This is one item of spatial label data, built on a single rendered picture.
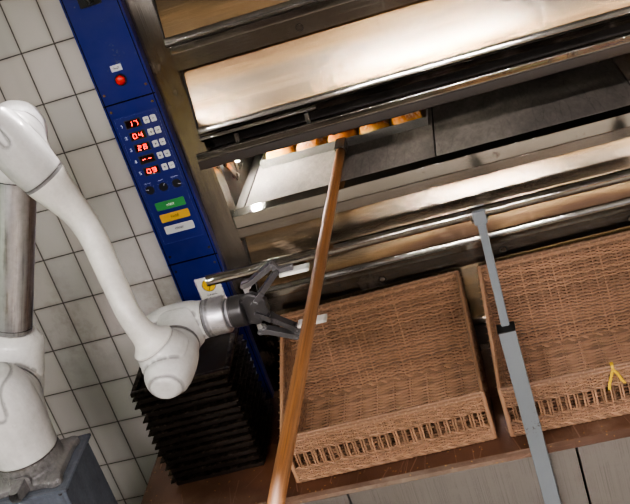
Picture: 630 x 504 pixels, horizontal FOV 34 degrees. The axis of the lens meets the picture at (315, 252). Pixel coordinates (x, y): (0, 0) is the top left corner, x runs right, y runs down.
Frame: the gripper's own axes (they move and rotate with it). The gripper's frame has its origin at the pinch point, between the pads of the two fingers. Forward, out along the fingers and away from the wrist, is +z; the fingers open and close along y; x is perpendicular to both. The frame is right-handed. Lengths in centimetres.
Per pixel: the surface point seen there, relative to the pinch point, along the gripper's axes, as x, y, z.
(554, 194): -28, 2, 58
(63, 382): -63, 41, -103
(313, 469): -14, 57, -19
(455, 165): -65, 3, 35
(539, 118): -80, 1, 60
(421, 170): -65, 2, 25
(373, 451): -15, 56, -2
